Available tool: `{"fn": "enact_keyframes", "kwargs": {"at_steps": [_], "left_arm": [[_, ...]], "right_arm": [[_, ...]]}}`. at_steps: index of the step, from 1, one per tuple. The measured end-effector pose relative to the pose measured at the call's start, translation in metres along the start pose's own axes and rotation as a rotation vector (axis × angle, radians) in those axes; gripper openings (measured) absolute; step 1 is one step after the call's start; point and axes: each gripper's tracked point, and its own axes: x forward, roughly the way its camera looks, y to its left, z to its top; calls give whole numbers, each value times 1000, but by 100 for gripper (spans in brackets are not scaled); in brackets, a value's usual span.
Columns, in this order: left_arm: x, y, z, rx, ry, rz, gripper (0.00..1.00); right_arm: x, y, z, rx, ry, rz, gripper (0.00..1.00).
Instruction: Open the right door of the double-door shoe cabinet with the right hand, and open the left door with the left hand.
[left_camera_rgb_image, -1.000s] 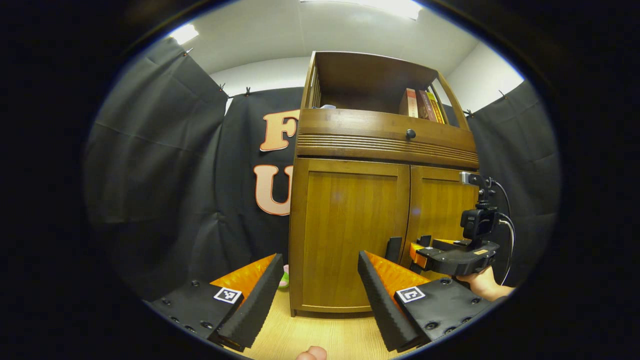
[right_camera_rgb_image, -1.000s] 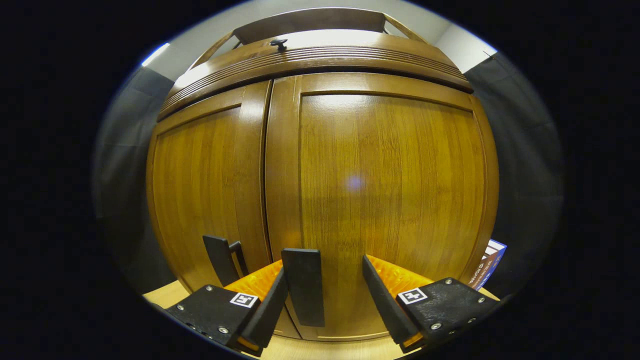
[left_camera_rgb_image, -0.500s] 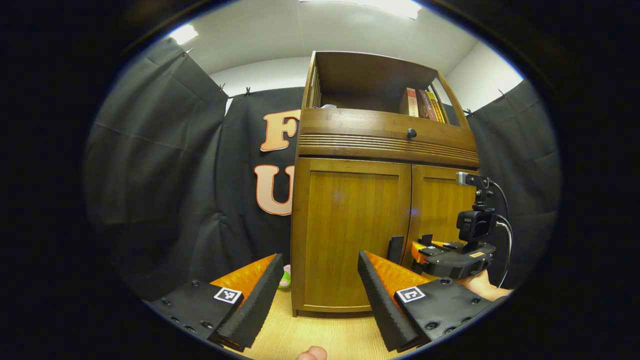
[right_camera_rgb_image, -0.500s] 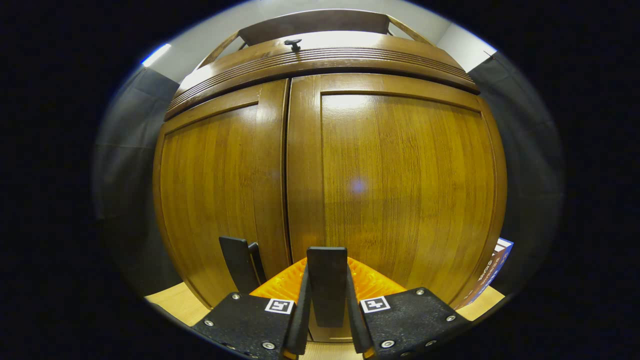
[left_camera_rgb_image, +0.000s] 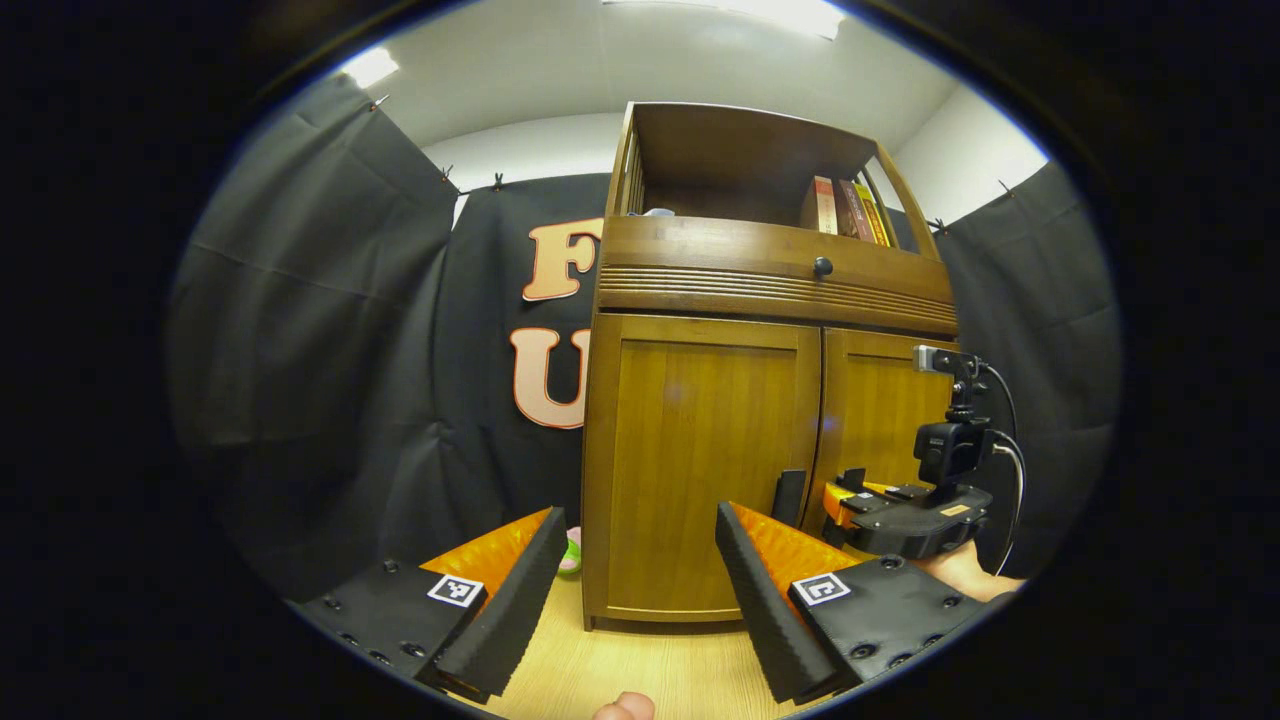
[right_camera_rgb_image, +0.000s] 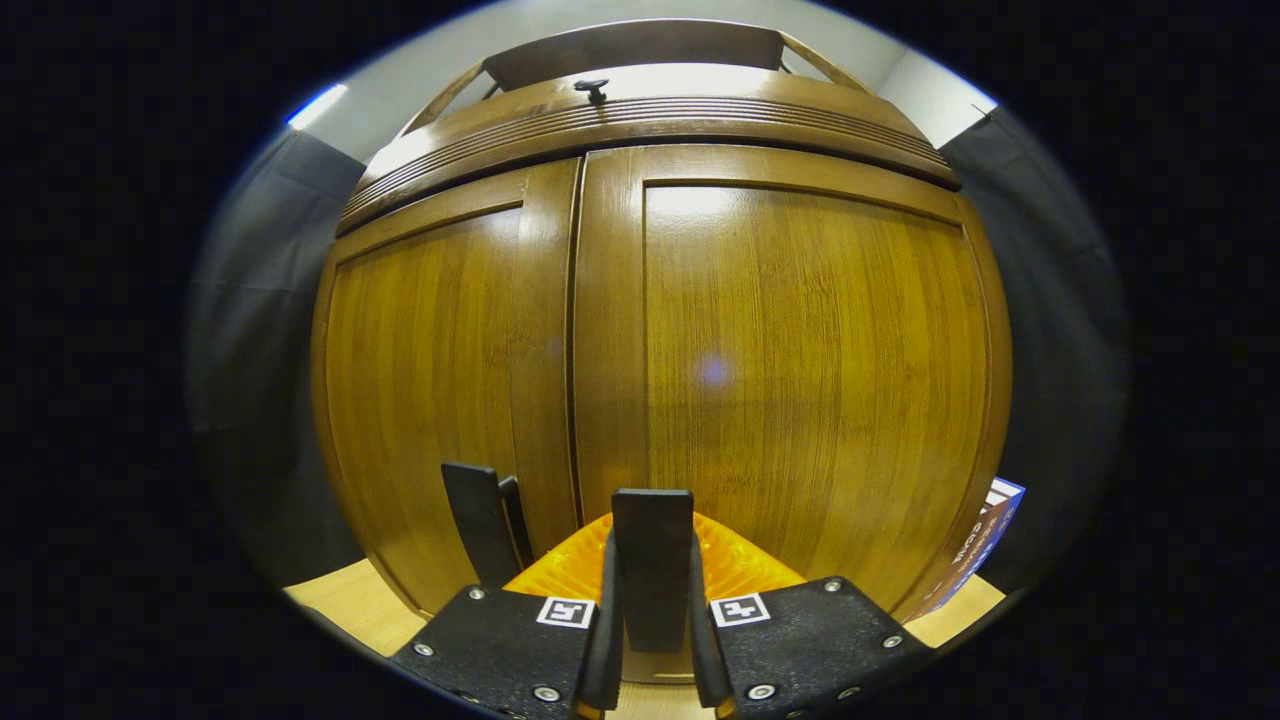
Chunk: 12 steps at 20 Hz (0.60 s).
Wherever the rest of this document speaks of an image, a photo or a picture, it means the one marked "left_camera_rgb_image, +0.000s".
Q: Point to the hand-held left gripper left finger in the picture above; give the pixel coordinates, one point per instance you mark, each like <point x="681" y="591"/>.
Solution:
<point x="515" y="610"/>

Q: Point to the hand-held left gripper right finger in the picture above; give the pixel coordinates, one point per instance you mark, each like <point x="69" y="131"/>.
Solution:
<point x="765" y="610"/>

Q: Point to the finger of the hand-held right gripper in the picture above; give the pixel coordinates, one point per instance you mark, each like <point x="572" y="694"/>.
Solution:
<point x="838" y="503"/>

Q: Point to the wooden cabinet door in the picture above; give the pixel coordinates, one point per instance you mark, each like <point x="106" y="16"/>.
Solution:
<point x="870" y="410"/>
<point x="700" y="450"/>

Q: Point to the wooden double-door shoe cabinet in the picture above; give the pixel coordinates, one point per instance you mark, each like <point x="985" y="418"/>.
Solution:
<point x="760" y="270"/>

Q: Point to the green pink small item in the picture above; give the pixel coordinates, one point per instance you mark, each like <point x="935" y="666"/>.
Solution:
<point x="571" y="552"/>

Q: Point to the black round drawer knob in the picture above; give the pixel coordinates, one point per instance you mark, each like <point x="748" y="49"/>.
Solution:
<point x="823" y="267"/>

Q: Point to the yellow book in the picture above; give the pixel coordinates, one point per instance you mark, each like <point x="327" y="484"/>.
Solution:
<point x="874" y="215"/>

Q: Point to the dark brown book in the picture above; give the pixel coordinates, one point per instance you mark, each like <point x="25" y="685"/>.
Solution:
<point x="853" y="210"/>

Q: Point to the orange book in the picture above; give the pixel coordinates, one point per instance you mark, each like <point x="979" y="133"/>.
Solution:
<point x="820" y="205"/>

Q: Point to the ceiling light panel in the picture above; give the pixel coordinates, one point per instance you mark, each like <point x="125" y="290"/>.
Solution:
<point x="780" y="14"/>
<point x="369" y="67"/>

